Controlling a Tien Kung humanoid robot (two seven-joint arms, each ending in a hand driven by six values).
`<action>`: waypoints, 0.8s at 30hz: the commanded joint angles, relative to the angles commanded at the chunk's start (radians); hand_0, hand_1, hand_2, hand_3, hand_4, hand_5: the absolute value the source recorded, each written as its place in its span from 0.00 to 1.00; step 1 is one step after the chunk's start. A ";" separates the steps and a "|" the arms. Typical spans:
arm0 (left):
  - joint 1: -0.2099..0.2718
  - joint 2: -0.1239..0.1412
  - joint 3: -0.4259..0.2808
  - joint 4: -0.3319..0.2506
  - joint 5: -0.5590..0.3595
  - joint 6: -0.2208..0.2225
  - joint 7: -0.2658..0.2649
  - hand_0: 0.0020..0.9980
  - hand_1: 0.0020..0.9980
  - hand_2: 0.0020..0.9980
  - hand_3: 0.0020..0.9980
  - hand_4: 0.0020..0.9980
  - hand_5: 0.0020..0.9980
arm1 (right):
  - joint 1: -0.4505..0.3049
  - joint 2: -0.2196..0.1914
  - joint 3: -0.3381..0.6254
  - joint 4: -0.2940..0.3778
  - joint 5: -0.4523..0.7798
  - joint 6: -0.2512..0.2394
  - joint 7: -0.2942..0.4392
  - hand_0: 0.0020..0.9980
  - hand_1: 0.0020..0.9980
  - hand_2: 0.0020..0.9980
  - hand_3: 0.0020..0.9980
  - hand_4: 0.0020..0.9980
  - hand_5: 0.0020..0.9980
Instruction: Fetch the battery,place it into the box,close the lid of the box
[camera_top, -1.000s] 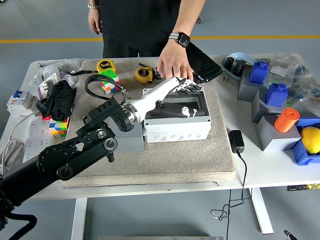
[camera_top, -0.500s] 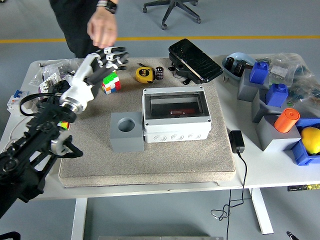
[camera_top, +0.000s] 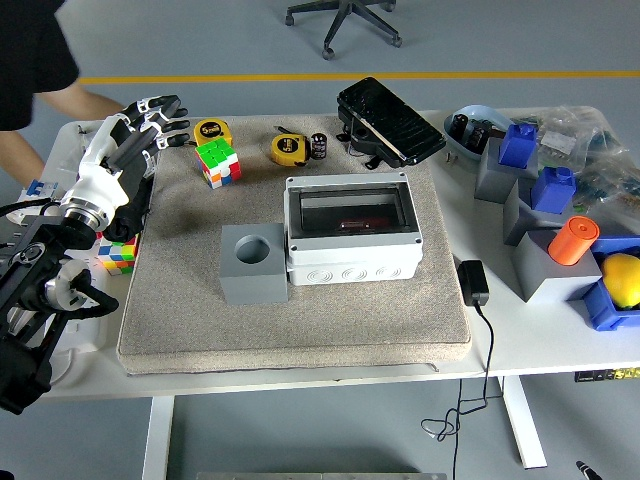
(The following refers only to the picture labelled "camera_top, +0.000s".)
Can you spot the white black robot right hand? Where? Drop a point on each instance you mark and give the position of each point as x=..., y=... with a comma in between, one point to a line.
x=586, y=470

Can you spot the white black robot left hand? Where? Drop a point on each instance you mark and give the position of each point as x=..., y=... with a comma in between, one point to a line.
x=102, y=165

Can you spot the grey junction box with lid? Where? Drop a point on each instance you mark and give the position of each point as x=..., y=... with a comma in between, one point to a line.
x=350, y=265

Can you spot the person's right forearm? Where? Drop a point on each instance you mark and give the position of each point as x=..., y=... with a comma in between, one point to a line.
x=20, y=156

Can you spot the person's left forearm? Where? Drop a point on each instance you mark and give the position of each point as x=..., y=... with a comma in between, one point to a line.
x=85, y=105

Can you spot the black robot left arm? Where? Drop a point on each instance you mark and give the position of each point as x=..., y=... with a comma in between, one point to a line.
x=30, y=280

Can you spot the black cloth bundle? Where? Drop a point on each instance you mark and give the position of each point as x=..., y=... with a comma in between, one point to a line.
x=132, y=215

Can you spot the white blue circuit breaker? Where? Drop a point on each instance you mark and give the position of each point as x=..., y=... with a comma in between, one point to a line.
x=37, y=189

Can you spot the white table leg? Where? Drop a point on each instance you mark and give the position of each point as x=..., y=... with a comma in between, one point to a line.
x=525, y=425
x=159, y=440

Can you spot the colourful puzzle cube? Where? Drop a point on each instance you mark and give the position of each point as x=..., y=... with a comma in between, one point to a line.
x=117, y=256
x=216, y=161

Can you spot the table height control panel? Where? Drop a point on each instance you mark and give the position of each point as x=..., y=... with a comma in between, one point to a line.
x=607, y=375

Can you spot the yellow tape measure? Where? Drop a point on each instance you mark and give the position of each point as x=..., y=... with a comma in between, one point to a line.
x=212, y=131
x=287, y=149

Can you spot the person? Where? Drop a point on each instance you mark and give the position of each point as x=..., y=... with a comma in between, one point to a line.
x=30, y=60

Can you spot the blue plastic bin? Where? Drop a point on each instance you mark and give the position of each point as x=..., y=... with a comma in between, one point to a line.
x=605, y=310

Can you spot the grey block with round hole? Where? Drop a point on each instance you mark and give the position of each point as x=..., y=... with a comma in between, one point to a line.
x=250, y=286

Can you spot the grey holder block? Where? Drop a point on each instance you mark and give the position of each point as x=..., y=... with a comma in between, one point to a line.
x=517, y=222
x=495, y=182
x=550, y=282

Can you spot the yellow lemon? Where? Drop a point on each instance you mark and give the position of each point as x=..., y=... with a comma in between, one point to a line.
x=622, y=280

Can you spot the black capacitor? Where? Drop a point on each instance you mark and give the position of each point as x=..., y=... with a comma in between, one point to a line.
x=319, y=145

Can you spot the black power adapter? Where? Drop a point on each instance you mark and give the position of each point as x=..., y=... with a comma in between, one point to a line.
x=473, y=282

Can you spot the grey-brown mat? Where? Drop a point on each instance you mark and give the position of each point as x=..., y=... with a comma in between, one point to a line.
x=325, y=325

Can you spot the blue bottle-shaped block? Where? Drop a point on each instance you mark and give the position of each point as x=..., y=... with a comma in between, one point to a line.
x=517, y=146
x=552, y=190

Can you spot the black office chair base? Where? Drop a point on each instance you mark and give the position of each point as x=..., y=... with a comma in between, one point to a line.
x=350, y=22

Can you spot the black plastic case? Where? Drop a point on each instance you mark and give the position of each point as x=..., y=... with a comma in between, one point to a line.
x=395, y=125

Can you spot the clear bags of electronic parts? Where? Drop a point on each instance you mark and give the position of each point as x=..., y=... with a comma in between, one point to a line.
x=590, y=135

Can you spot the black component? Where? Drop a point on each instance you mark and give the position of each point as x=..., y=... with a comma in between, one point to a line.
x=460, y=124
x=478, y=136

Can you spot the light blue tray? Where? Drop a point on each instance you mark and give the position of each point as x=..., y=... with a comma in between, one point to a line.
x=487, y=117

